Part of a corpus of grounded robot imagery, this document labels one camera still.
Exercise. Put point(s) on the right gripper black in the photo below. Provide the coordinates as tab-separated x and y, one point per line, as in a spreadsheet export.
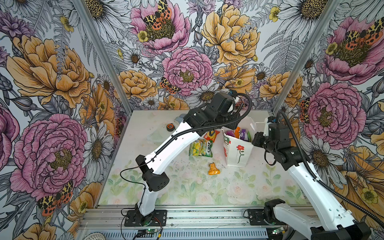
258	136

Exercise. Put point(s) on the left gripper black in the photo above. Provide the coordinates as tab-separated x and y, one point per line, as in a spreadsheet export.
232	126

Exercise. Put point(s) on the white paper bag red flower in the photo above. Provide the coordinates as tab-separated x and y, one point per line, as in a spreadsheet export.
238	152

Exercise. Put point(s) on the red yellow snack packet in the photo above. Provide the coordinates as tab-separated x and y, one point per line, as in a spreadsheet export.
211	135

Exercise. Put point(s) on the green yellow candy bag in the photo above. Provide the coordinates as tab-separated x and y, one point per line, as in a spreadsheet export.
201	148

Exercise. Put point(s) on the purple snack packet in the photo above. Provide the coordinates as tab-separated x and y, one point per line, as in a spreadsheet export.
230	133

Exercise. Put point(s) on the purple Fox's candy bag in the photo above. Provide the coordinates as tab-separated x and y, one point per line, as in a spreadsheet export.
244	135

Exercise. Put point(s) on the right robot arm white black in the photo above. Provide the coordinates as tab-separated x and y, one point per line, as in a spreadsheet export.
334	221

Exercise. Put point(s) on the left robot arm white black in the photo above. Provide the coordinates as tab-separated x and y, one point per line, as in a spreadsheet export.
219	112

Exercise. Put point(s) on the small orange snack packet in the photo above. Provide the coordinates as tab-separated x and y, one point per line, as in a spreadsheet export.
213	170

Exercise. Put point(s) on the black orange tape roll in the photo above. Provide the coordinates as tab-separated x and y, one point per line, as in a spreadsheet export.
170	127

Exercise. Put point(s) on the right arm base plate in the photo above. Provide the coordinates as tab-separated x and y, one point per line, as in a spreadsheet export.
256	218

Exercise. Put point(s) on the aluminium rail frame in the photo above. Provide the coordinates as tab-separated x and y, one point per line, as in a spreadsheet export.
183	223

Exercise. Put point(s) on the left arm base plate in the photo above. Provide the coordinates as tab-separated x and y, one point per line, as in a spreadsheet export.
157	218

